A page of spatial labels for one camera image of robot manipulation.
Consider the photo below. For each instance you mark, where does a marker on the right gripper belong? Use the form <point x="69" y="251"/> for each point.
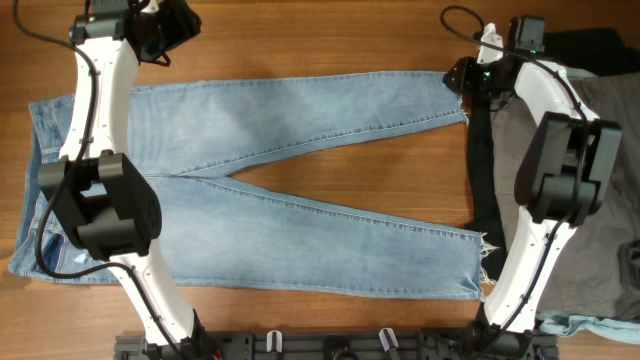
<point x="464" y="70"/>

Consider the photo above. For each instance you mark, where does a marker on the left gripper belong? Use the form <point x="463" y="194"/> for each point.
<point x="184" y="25"/>

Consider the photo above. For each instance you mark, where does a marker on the light blue jeans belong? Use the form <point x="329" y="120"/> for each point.
<point x="336" y="184"/>

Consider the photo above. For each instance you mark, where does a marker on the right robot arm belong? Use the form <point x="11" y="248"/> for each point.
<point x="561" y="181"/>

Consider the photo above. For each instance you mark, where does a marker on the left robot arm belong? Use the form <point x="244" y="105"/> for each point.
<point x="102" y="202"/>

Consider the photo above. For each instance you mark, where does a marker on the dark garment at back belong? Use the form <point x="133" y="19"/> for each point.
<point x="600" y="51"/>

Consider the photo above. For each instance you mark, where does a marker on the black garment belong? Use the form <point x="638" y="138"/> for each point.
<point x="480" y="167"/>

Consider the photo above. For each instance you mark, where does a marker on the grey trousers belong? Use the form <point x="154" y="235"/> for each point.
<point x="586" y="278"/>

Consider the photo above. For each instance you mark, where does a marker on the light blue shirt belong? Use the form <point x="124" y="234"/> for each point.
<point x="565" y="325"/>

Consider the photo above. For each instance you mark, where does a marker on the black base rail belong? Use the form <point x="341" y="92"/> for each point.
<point x="428" y="344"/>

